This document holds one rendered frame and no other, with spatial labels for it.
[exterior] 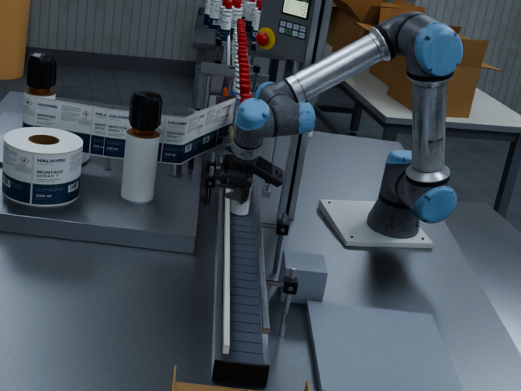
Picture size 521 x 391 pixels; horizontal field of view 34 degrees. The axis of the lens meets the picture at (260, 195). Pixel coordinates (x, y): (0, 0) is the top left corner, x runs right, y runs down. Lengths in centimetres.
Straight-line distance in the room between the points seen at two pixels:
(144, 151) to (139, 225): 20
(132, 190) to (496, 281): 100
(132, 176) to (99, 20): 480
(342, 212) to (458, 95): 169
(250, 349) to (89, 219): 66
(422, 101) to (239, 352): 83
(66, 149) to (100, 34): 484
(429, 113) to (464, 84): 192
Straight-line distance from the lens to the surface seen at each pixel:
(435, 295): 224
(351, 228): 247
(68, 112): 252
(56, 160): 224
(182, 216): 229
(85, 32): 706
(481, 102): 456
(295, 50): 236
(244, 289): 197
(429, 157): 226
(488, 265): 249
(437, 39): 212
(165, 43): 714
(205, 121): 261
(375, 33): 225
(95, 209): 228
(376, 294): 217
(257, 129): 204
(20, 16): 648
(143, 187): 231
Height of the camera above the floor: 180
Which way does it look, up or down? 22 degrees down
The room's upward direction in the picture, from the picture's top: 9 degrees clockwise
